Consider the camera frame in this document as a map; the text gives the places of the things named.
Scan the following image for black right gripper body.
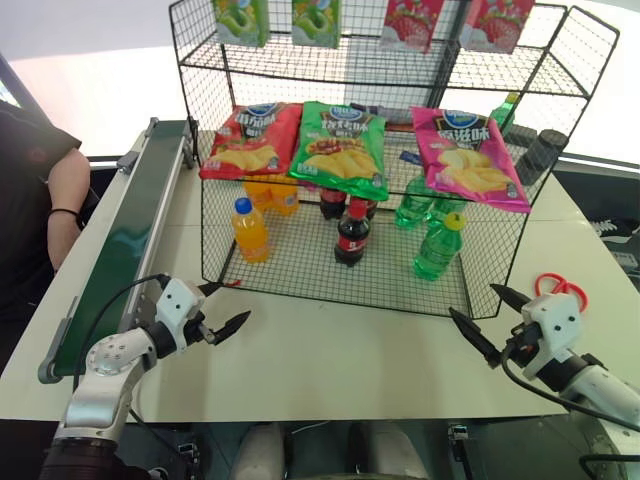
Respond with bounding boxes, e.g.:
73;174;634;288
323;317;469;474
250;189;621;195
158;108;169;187
503;322;544;372

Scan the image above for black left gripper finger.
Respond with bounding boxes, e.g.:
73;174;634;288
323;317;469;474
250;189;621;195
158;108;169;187
206;310;253;346
197;281;242;297

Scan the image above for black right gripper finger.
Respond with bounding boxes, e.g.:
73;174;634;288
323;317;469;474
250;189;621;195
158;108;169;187
448;306;503;370
489;283;534;312

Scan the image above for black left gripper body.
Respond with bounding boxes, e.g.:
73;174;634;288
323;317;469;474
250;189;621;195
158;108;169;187
175;309;222;353

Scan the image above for green conveyor belt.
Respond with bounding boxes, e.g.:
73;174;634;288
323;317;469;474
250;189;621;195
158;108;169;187
37;117;201;385

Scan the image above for person bare hand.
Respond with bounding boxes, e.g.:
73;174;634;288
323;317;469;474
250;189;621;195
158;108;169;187
48;214;84;274

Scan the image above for orange soda bottle blue cap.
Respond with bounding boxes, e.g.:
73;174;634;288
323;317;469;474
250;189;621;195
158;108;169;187
230;197;271;265

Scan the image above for green soda bottle yellow cap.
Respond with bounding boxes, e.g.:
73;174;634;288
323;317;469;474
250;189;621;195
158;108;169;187
412;212;469;282

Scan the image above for black white printed sneaker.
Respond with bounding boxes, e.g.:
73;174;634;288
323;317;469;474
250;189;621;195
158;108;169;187
584;214;640;281

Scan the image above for grey rounded shape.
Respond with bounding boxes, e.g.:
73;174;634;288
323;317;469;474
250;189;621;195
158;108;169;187
232;423;287;480

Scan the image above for pink potato chips bag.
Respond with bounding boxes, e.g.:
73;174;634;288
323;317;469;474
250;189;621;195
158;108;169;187
409;106;532;215

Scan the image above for black cylindrical jar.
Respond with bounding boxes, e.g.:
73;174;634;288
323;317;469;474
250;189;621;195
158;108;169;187
514;128;570;186

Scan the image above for cola bottle red cap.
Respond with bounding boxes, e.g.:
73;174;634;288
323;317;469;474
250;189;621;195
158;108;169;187
333;199;372;267

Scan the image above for red potato chips bag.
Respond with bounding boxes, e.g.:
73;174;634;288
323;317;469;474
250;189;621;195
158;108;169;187
198;102;304;181

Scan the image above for small black jar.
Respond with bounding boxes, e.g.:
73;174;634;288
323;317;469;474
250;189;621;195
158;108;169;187
505;123;539;149

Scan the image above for green potato chips bag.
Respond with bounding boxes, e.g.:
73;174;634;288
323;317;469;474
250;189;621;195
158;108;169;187
288;100;390;202

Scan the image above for person in black shirt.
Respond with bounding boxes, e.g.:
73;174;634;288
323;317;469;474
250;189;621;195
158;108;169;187
0;99;84;326

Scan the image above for green snack bag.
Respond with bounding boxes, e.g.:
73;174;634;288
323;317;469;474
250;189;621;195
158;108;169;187
212;0;271;49
291;0;344;50

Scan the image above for red strawberry snack bag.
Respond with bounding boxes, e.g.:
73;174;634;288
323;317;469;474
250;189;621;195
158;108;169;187
378;0;446;54
459;0;536;55

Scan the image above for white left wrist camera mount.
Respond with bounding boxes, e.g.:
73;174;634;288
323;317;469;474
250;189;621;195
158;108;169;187
153;277;207;332

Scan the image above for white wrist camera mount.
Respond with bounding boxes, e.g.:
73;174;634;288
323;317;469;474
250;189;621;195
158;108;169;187
153;277;207;332
520;293;585;382

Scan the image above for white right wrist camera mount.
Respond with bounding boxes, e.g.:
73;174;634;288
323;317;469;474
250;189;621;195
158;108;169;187
520;293;585;382

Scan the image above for red handled scissors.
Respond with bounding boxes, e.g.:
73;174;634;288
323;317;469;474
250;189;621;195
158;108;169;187
534;272;590;311

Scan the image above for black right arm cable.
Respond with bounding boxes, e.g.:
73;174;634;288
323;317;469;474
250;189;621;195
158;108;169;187
500;344;640;432

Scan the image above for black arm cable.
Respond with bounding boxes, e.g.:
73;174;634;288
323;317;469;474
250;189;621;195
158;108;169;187
72;272;172;391
500;344;640;432

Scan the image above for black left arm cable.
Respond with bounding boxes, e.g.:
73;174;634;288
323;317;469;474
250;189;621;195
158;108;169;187
72;272;172;391

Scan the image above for black wire mesh rack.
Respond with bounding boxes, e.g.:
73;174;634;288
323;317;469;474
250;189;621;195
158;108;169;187
168;0;621;321

